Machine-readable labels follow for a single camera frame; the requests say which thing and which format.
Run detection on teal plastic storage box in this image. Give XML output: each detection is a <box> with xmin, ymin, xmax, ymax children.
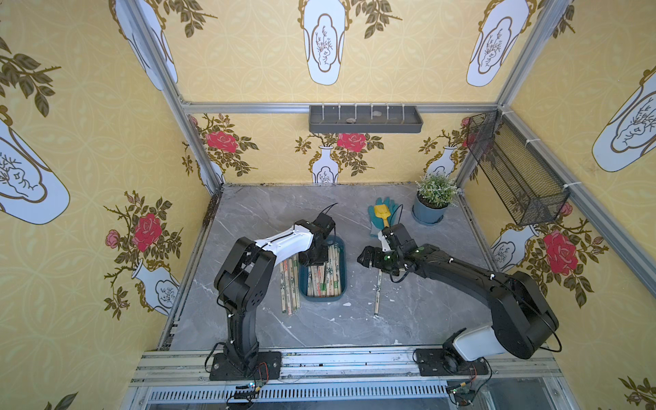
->
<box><xmin>297</xmin><ymin>237</ymin><xmax>347</xmax><ymax>302</ymax></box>

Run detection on chopsticks green label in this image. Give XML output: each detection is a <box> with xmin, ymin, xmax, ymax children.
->
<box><xmin>290</xmin><ymin>256</ymin><xmax>301</xmax><ymax>312</ymax></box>

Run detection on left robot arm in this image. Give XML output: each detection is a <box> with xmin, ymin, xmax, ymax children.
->
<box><xmin>215</xmin><ymin>220</ymin><xmax>335</xmax><ymax>372</ymax></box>

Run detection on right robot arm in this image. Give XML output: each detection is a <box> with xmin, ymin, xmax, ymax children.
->
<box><xmin>357</xmin><ymin>244</ymin><xmax>559</xmax><ymax>363</ymax></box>

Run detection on chopstick pile in box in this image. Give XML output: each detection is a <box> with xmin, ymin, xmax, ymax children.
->
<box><xmin>306</xmin><ymin>244</ymin><xmax>343</xmax><ymax>298</ymax></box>

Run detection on green garden glove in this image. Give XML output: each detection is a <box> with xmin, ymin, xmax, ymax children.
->
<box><xmin>367</xmin><ymin>197</ymin><xmax>403</xmax><ymax>237</ymax></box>

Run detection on yellow toy shovel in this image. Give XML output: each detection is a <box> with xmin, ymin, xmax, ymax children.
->
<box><xmin>373</xmin><ymin>203</ymin><xmax>391</xmax><ymax>228</ymax></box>

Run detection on potted green plant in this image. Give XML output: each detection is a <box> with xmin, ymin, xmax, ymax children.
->
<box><xmin>412</xmin><ymin>174</ymin><xmax>458</xmax><ymax>226</ymax></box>

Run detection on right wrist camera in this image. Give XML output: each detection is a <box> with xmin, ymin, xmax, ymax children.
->
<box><xmin>382</xmin><ymin>223</ymin><xmax>418</xmax><ymax>254</ymax></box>

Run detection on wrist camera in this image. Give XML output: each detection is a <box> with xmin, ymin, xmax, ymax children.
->
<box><xmin>382</xmin><ymin>223</ymin><xmax>418</xmax><ymax>254</ymax></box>
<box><xmin>309</xmin><ymin>213</ymin><xmax>336</xmax><ymax>239</ymax></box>

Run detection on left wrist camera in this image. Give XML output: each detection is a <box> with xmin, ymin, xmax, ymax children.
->
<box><xmin>309</xmin><ymin>213</ymin><xmax>336</xmax><ymax>239</ymax></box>

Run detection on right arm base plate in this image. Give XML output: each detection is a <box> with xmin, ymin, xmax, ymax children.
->
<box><xmin>413</xmin><ymin>348</ymin><xmax>490</xmax><ymax>379</ymax></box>

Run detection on aluminium front rail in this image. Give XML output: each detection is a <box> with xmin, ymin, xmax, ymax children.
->
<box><xmin>121</xmin><ymin>345</ymin><xmax>579</xmax><ymax>409</ymax></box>

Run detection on grey wall shelf tray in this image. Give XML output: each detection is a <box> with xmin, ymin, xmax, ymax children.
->
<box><xmin>309</xmin><ymin>104</ymin><xmax>424</xmax><ymax>134</ymax></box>

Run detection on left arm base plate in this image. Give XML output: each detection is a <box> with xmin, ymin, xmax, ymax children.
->
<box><xmin>209</xmin><ymin>351</ymin><xmax>282</xmax><ymax>382</ymax></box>

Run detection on black wire mesh basket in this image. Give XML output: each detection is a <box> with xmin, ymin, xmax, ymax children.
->
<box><xmin>464</xmin><ymin>111</ymin><xmax>570</xmax><ymax>226</ymax></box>

